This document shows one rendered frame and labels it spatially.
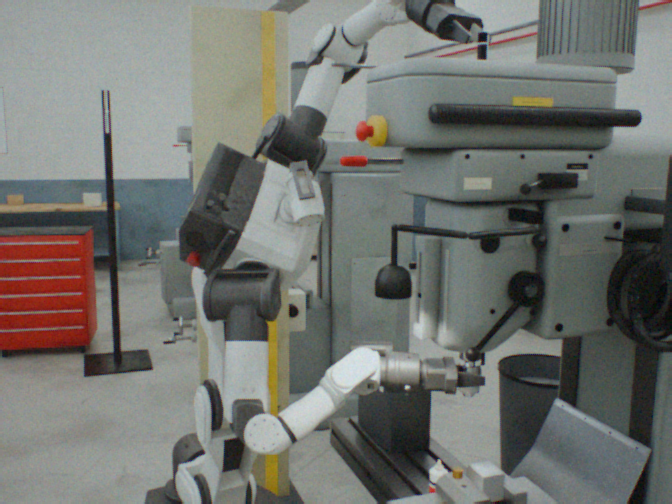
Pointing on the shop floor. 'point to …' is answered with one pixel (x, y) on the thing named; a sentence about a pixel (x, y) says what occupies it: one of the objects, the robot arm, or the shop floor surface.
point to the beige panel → (203, 96)
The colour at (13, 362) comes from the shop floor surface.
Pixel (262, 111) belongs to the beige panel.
